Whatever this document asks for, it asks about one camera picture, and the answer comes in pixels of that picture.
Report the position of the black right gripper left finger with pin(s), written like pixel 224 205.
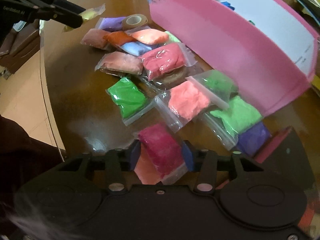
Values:
pixel 114 164

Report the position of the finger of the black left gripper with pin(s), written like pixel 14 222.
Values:
pixel 67 8

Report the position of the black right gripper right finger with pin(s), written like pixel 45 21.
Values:
pixel 207 163

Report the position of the olive yellow clay bag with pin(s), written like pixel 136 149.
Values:
pixel 92 12

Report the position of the magenta clay bag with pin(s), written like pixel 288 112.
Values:
pixel 161 157

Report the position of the pink box lid with portrait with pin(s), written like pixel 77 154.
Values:
pixel 272 189

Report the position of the light pink clay bag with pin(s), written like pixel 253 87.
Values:
pixel 96 38

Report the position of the light green clay bag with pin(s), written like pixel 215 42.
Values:
pixel 228 124

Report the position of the dark purple clay bag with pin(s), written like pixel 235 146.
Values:
pixel 253 139

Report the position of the orange clay bag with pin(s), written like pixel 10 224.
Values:
pixel 118 38

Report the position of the bright green clay bag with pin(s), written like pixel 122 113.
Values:
pixel 131 101

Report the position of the coral pink clay bag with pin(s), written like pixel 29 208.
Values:
pixel 179 105

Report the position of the tan bandage tape roll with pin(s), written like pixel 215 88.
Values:
pixel 134 21

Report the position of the dark green clay bag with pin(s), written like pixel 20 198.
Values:
pixel 215 85

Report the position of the light blue clay bag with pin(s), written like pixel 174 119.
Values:
pixel 137 48

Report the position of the salmon pink clay bag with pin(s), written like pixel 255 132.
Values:
pixel 119 64

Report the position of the peach clay bag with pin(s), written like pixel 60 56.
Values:
pixel 150 36

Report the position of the red clay bag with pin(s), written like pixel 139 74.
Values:
pixel 165 59

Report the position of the pink cardboard box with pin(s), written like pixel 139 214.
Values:
pixel 265 46

